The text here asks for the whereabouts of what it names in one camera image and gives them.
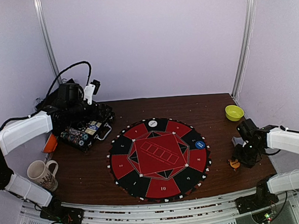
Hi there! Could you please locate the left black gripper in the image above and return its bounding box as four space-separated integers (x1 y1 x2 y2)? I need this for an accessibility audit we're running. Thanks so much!
67 95 113 124

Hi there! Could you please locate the orange big blind button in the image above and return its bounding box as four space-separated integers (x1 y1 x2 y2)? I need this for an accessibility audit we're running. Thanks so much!
227 159 241 171

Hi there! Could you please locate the black poker chip case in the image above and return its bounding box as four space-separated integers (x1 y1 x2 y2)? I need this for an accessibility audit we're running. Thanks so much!
33 75 119 157

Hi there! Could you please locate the blue small blind button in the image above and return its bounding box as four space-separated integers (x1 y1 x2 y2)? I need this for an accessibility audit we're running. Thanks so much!
195 140 206 150

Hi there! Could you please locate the white dealer button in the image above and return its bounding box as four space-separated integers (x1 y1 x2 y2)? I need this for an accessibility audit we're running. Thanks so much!
148 120 158 128

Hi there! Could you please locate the grey playing card deck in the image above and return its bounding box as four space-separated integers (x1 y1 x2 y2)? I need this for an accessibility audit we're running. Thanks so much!
232 137 244 146

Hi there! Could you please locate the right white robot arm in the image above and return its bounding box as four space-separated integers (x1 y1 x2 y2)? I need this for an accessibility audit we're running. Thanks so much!
232 119 299 208

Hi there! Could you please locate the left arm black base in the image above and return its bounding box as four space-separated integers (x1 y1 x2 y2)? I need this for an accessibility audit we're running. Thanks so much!
40 204 84 224

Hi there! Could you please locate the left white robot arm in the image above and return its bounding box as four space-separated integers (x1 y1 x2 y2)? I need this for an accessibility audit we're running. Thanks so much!
0 80 115 221

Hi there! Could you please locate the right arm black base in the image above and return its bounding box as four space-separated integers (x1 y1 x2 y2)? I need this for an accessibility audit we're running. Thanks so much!
235 190 279 214

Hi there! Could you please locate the orange plastic cup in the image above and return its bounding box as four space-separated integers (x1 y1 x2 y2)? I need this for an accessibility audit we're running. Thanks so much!
42 133 58 154

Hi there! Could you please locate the yellow green plastic bowl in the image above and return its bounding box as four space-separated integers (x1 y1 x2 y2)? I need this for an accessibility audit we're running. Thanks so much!
225 105 245 122

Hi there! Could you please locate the white floral ceramic mug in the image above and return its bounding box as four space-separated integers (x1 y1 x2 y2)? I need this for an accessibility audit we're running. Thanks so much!
27 160 58 192

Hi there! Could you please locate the round red black poker mat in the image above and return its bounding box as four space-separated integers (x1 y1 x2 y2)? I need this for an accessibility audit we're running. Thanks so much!
106 117 212 203

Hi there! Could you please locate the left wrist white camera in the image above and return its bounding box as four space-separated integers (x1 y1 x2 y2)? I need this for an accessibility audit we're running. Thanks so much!
83 80 101 105

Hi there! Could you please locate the aluminium front rail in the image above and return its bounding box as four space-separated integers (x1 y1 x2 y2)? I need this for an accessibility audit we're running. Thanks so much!
11 180 299 224

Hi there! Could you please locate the left aluminium frame post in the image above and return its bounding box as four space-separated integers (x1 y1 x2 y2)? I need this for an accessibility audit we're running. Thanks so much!
33 0 59 75

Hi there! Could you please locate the aluminium frame post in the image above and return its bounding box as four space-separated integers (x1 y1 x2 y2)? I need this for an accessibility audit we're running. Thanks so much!
33 0 59 75
225 0 263 99

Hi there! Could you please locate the right aluminium frame post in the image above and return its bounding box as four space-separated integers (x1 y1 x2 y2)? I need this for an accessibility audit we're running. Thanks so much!
225 0 263 99

